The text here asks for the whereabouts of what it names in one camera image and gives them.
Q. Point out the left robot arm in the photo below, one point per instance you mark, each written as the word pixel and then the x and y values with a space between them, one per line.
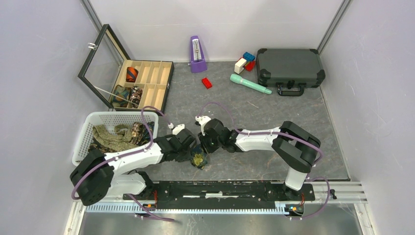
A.
pixel 100 174

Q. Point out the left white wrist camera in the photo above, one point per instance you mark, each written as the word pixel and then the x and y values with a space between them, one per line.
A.
pixel 176 129

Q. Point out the teal patterned rolled tie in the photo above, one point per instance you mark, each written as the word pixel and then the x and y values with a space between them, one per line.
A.
pixel 120 97

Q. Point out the dark floral rolled tie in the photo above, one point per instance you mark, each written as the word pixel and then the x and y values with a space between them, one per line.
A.
pixel 135 96

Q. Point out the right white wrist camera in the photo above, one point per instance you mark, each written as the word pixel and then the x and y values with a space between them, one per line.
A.
pixel 202 122

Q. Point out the olive green tie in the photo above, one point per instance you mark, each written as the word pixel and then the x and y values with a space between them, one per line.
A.
pixel 121 140

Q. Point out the dark grey carrying case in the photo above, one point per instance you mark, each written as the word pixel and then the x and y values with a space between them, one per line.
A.
pixel 289 70

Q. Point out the mint green flashlight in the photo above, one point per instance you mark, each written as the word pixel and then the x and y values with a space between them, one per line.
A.
pixel 237 79

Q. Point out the white plastic basket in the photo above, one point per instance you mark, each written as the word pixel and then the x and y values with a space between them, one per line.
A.
pixel 110 120

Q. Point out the blue toy brick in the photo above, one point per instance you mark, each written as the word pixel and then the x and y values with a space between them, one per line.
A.
pixel 248 56

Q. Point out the purple metronome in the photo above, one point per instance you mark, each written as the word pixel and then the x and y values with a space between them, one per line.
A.
pixel 197 60

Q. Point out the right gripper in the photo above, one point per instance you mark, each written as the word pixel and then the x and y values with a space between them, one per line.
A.
pixel 203 139

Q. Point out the wooden tie organizer box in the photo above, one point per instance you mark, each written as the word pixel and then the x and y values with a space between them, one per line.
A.
pixel 106 66

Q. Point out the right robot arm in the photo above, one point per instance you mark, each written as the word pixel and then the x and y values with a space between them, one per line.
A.
pixel 297 147

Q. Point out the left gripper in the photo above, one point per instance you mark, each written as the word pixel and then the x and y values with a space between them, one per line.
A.
pixel 187 156

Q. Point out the navy yellow floral tie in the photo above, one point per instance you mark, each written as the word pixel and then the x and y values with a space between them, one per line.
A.
pixel 199 158

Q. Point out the red toy brick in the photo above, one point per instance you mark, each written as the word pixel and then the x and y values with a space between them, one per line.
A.
pixel 206 82

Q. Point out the white toy block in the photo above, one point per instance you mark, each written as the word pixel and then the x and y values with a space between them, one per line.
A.
pixel 240 65

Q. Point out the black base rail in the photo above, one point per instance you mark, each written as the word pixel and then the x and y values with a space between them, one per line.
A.
pixel 210 195

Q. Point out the red toy block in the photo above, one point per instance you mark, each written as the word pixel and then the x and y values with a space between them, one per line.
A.
pixel 250 65

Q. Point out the orange navy rolled tie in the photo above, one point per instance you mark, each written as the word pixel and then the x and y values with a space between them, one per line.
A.
pixel 131 75

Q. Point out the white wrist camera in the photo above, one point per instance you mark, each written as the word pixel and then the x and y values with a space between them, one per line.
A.
pixel 202 122
pixel 176 129

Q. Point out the blue striped tie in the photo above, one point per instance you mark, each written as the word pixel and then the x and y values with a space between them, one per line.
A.
pixel 148 132

